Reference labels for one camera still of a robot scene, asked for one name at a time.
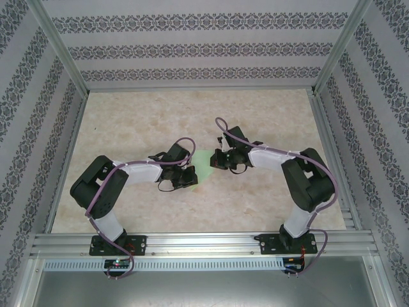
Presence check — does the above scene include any light green paper sheet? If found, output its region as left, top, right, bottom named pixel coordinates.
left=188, top=150, right=215, bottom=192

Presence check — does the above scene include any grey metal shelf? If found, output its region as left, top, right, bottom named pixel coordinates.
left=19, top=255, right=394, bottom=307

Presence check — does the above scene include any thin black left gripper cable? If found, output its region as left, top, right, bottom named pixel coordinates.
left=157, top=178, right=177, bottom=193

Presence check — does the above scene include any aluminium mounting rail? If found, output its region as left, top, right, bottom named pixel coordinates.
left=30, top=232, right=380, bottom=258

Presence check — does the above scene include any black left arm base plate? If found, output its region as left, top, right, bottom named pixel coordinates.
left=89, top=235, right=148, bottom=256

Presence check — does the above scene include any slotted grey cable duct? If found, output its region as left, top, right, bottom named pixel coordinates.
left=43, top=257, right=287, bottom=272

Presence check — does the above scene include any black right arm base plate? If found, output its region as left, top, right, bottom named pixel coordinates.
left=259, top=233, right=318, bottom=256

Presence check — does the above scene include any aluminium side floor rail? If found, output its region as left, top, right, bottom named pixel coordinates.
left=308, top=91, right=364, bottom=231
left=44, top=94, right=89, bottom=233

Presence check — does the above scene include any aluminium frame post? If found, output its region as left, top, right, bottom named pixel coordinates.
left=312, top=0, right=375, bottom=96
left=27, top=0, right=89, bottom=95

